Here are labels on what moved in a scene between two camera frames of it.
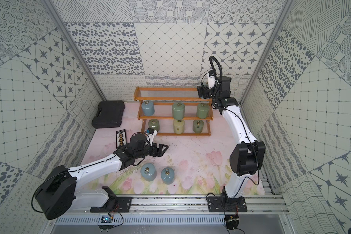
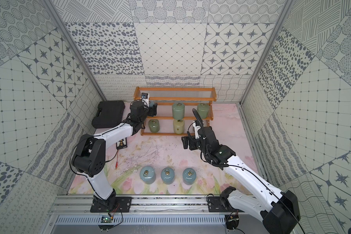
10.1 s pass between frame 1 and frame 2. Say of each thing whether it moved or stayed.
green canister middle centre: stayed
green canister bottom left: stayed
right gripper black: moved
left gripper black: moved
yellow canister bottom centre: stayed
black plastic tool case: stayed
